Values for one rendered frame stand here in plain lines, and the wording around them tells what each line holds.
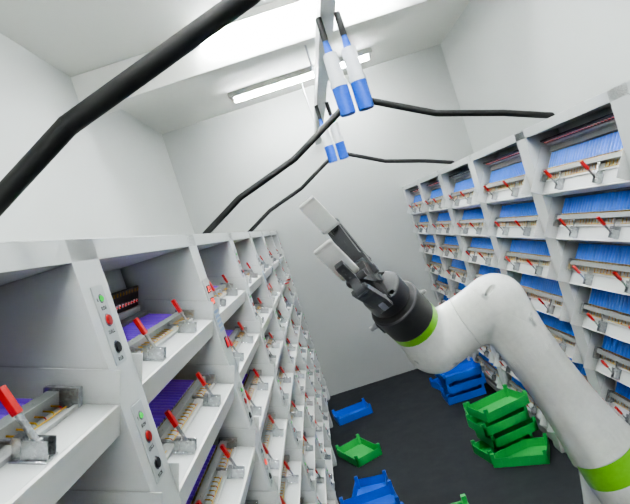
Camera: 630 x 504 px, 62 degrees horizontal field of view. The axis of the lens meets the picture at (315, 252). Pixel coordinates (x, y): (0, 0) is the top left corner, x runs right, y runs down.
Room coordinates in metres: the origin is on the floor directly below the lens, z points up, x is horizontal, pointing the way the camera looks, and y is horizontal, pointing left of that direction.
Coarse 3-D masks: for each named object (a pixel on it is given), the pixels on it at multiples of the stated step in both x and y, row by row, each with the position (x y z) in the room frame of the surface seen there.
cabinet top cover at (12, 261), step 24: (48, 240) 0.70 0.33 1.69; (96, 240) 0.85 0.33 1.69; (120, 240) 0.95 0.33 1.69; (144, 240) 1.09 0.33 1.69; (168, 240) 1.26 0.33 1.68; (216, 240) 1.87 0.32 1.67; (0, 264) 0.58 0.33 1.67; (24, 264) 0.62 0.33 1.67; (48, 264) 0.68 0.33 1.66; (120, 264) 1.22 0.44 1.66
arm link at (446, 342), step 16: (448, 304) 0.92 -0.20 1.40; (432, 320) 0.88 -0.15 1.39; (448, 320) 0.90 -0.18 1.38; (432, 336) 0.88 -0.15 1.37; (448, 336) 0.89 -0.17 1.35; (464, 336) 0.89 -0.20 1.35; (416, 352) 0.90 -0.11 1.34; (432, 352) 0.89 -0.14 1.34; (448, 352) 0.90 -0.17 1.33; (464, 352) 0.90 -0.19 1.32; (432, 368) 0.91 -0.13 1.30; (448, 368) 0.91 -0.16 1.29
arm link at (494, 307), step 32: (480, 288) 0.89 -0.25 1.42; (512, 288) 0.88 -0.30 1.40; (480, 320) 0.88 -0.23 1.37; (512, 320) 0.87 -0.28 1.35; (512, 352) 0.88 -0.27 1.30; (544, 352) 0.87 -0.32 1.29; (544, 384) 0.87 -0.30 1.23; (576, 384) 0.87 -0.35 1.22; (544, 416) 0.91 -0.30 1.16; (576, 416) 0.86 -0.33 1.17; (608, 416) 0.86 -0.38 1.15; (576, 448) 0.87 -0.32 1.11; (608, 448) 0.84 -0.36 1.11
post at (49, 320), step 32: (0, 288) 0.74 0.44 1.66; (32, 288) 0.74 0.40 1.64; (64, 288) 0.74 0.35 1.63; (0, 320) 0.74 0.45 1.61; (32, 320) 0.74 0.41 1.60; (64, 320) 0.74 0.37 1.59; (96, 320) 0.76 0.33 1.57; (0, 352) 0.74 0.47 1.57; (32, 352) 0.74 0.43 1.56; (64, 352) 0.74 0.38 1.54; (96, 352) 0.74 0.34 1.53; (128, 352) 0.83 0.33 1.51; (128, 384) 0.79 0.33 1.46; (128, 416) 0.75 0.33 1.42; (128, 448) 0.74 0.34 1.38; (160, 448) 0.83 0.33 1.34; (96, 480) 0.74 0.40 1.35; (128, 480) 0.74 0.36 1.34; (160, 480) 0.79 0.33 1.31
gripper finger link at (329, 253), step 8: (328, 240) 0.72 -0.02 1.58; (320, 248) 0.72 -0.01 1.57; (328, 248) 0.72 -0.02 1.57; (336, 248) 0.72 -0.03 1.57; (320, 256) 0.73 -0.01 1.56; (328, 256) 0.73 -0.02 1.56; (336, 256) 0.73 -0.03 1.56; (344, 256) 0.73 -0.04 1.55; (328, 264) 0.74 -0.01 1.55; (352, 264) 0.74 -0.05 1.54; (336, 272) 0.74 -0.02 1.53; (344, 280) 0.75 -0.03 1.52
